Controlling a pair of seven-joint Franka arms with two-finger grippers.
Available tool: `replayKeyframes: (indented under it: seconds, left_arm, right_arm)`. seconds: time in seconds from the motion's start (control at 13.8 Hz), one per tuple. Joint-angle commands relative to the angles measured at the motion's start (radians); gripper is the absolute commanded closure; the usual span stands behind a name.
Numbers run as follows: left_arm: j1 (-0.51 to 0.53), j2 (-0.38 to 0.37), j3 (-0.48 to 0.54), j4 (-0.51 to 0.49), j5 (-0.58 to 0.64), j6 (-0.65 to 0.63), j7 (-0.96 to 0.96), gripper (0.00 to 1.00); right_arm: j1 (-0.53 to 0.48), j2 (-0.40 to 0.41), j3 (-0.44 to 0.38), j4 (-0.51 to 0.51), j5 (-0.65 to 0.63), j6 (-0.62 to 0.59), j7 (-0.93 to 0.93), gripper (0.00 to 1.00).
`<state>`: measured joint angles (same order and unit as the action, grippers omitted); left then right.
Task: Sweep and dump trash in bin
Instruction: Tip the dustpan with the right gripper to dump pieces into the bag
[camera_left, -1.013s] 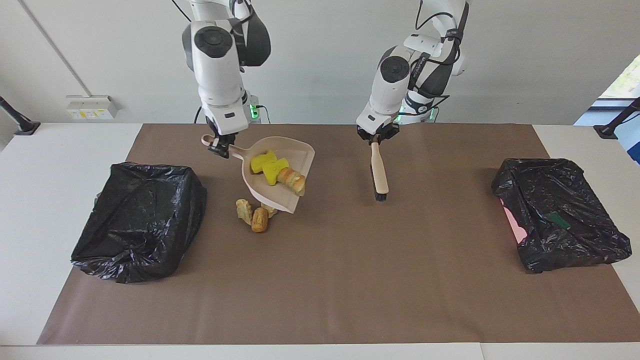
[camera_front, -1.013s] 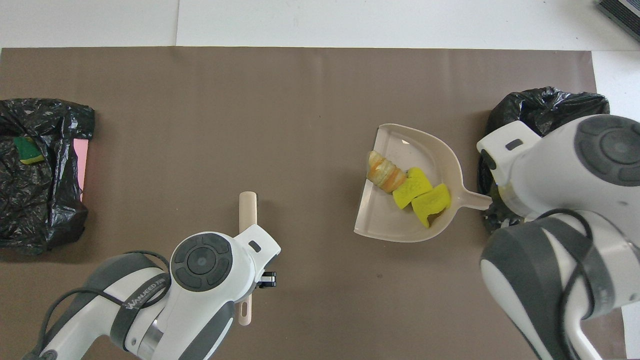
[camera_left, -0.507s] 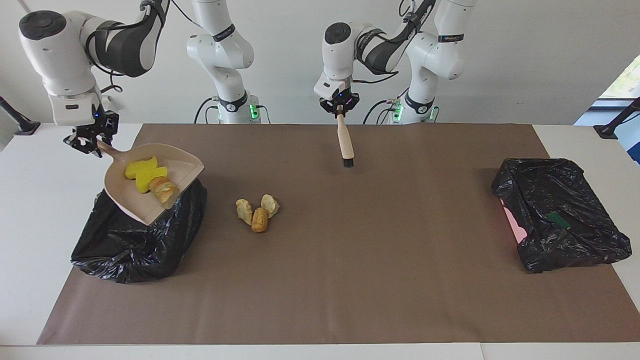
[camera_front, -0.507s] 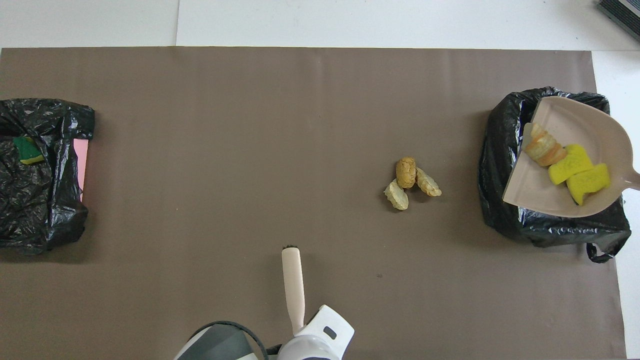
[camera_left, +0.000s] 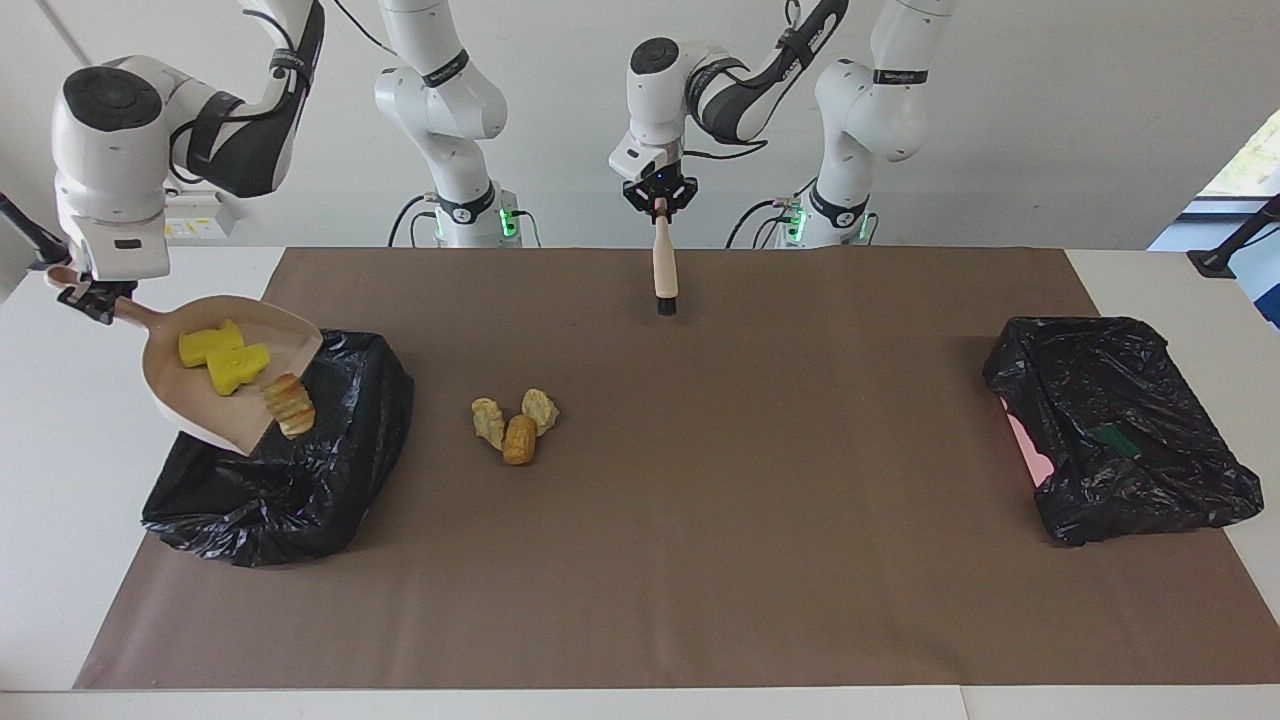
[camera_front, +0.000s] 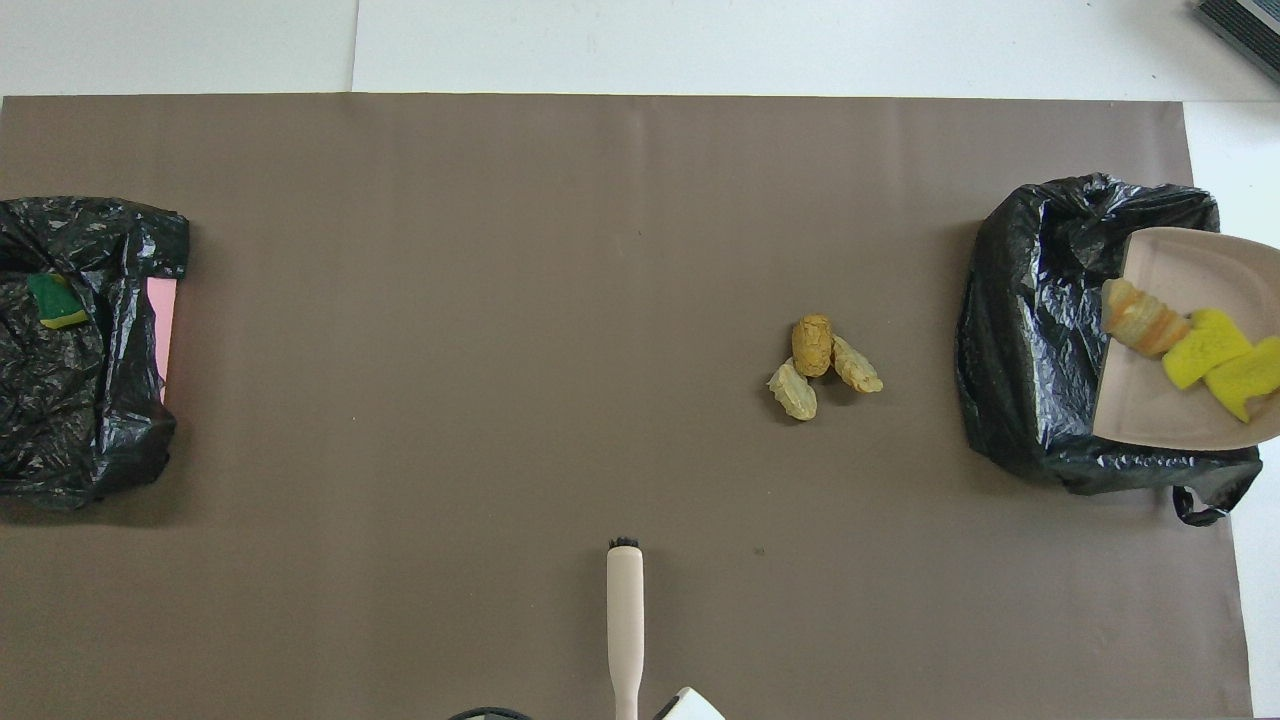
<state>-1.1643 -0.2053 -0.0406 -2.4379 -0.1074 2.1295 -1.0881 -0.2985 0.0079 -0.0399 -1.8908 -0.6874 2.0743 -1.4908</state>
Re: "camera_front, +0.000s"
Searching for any pale green foam piece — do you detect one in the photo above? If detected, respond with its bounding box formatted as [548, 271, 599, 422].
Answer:
[767, 358, 819, 422]

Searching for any brown cracked foam piece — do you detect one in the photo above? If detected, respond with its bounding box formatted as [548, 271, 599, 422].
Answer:
[791, 314, 835, 379]

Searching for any tan ridged foam piece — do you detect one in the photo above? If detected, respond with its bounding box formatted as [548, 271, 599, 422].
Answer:
[832, 335, 885, 394]

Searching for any orange striped sponge piece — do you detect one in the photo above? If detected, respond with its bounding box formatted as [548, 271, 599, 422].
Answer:
[1102, 278, 1193, 359]

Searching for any beige plastic dustpan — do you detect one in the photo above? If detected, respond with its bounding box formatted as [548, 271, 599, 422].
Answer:
[1090, 226, 1280, 452]

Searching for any notched yellow sponge piece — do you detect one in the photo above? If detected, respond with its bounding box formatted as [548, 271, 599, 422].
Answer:
[1205, 336, 1280, 423]

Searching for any black trash bag bin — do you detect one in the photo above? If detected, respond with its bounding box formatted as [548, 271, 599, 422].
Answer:
[955, 173, 1263, 528]

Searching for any black bag bin pink box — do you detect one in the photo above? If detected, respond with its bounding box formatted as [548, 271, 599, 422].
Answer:
[0, 196, 191, 511]

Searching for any brown paper table mat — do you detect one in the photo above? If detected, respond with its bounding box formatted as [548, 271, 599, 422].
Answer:
[0, 93, 1254, 720]

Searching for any green and yellow sponge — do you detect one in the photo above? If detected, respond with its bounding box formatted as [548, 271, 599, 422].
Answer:
[26, 272, 91, 330]

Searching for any dark ribbed device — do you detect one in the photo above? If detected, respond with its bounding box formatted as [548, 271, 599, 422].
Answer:
[1190, 0, 1280, 56]

